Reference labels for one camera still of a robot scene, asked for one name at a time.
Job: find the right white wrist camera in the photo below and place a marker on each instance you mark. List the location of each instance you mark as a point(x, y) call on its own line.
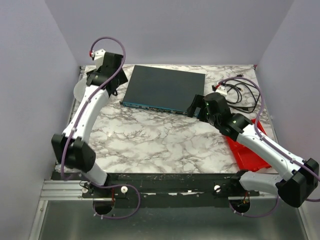
point(220, 89)

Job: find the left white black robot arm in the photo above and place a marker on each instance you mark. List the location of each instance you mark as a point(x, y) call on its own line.
point(71, 147)

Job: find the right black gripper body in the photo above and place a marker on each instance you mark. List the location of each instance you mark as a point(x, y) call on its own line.
point(200, 105)

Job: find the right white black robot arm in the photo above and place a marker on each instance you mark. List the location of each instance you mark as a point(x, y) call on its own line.
point(296, 178)

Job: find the red plastic bin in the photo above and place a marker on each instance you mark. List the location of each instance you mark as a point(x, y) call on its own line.
point(245, 158)

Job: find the grey cable spool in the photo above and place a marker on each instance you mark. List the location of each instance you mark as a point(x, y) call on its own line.
point(79, 89)

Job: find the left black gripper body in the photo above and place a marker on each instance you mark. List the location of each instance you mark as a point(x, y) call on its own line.
point(116, 60)

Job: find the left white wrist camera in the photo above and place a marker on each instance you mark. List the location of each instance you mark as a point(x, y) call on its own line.
point(97, 57)

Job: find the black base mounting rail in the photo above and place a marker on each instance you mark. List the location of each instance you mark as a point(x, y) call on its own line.
point(166, 190)

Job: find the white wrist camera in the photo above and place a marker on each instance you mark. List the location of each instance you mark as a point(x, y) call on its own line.
point(97, 57)
point(220, 89)

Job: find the dark teal network switch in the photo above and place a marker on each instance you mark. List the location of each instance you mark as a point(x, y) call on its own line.
point(162, 90)

